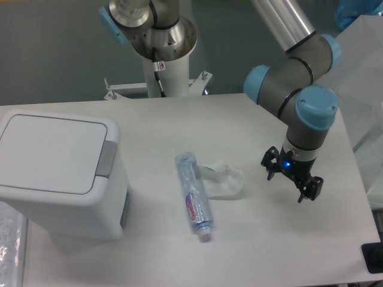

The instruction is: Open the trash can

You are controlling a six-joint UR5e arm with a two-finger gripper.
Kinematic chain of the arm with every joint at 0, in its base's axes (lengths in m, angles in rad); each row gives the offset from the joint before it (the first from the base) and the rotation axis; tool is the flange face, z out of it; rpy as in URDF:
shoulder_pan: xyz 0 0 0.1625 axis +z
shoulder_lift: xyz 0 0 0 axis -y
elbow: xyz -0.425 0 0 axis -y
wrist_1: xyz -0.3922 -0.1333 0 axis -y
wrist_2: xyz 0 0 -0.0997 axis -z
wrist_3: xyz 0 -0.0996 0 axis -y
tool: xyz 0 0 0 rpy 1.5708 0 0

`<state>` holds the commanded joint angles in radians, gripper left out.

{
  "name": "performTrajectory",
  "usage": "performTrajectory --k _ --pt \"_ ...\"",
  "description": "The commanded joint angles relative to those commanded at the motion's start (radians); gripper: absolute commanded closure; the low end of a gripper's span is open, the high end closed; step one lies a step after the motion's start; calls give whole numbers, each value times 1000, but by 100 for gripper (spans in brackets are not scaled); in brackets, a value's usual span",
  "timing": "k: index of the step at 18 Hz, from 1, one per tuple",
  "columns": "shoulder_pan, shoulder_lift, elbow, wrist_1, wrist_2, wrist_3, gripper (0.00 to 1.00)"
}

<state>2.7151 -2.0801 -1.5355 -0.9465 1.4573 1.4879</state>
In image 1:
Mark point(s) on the black device at edge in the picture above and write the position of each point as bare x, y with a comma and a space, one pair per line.
372, 253

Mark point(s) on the transparent plastic sheet left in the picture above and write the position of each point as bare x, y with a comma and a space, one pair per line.
14, 228

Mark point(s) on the white push-lid trash can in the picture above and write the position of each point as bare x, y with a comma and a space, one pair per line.
64, 172

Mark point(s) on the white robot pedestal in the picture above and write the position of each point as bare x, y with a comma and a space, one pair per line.
170, 72

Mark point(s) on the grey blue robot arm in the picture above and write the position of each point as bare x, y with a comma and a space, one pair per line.
164, 39

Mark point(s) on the white pedestal base frame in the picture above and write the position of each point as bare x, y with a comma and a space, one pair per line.
195, 87

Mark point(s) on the crumpled clear plastic bag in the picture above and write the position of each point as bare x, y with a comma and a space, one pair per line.
222, 181

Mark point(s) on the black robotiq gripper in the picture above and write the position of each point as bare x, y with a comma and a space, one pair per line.
296, 170

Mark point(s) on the clear plastic water bottle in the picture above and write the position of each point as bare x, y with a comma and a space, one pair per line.
195, 197

